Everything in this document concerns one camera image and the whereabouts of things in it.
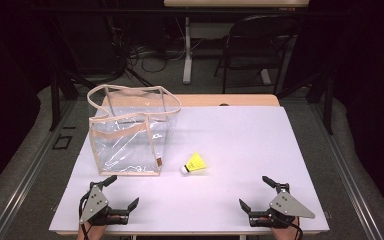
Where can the yellow shuttlecock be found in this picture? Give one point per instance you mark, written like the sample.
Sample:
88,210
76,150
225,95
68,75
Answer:
196,163

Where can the black metal frame post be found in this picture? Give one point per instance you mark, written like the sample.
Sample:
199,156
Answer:
54,100

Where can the person's left hand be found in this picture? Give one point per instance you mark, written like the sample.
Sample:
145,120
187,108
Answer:
93,232

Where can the transparent tote bag beige trim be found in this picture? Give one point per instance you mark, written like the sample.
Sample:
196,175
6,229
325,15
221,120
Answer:
126,146

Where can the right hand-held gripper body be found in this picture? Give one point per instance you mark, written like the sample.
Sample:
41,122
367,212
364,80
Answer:
286,205

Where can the person's right hand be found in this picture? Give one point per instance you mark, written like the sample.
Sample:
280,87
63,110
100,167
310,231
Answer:
285,234

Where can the black folding chair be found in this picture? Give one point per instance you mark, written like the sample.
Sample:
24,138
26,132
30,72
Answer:
260,40

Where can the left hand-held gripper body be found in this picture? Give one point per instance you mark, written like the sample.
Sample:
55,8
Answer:
95,203

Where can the white desk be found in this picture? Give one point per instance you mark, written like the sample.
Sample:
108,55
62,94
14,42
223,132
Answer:
235,3

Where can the black floor outlet frame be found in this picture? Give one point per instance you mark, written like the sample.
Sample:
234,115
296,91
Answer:
62,141

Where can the wooden table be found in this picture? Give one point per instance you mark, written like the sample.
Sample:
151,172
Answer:
233,100

